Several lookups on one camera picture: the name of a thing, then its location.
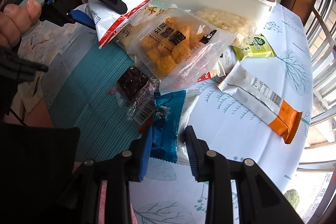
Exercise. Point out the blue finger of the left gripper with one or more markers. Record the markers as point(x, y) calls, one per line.
point(82, 18)

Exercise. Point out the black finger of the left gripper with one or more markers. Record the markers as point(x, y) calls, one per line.
point(116, 5)

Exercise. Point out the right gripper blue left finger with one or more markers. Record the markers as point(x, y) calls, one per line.
point(146, 144)

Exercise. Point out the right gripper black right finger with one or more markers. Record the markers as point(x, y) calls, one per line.
point(196, 149)

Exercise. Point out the white red snack bag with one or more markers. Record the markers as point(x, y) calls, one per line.
point(109, 23)

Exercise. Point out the blue foil snack packet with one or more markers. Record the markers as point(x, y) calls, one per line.
point(165, 124)

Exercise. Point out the dark brownie clear wrapper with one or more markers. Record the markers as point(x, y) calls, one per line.
point(134, 88)

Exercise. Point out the orange cookies clear bag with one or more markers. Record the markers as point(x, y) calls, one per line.
point(179, 48)

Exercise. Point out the orange white snack bar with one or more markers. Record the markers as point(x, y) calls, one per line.
point(266, 104)

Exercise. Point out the person left hand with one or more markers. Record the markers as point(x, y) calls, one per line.
point(17, 20)

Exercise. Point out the pastel blanket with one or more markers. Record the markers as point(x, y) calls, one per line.
point(60, 48)

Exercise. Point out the teal striped placemat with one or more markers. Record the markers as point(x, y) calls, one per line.
point(84, 101)

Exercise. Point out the light blue tree tablecloth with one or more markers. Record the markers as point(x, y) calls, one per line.
point(169, 192)

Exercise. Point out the red white cookie pack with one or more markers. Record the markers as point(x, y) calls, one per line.
point(223, 66)

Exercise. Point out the green snack packet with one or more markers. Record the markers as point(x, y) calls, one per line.
point(258, 48)

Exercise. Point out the metal window bars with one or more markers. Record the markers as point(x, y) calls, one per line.
point(319, 151)

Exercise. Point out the puffed rice cake pack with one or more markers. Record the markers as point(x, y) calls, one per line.
point(243, 28)

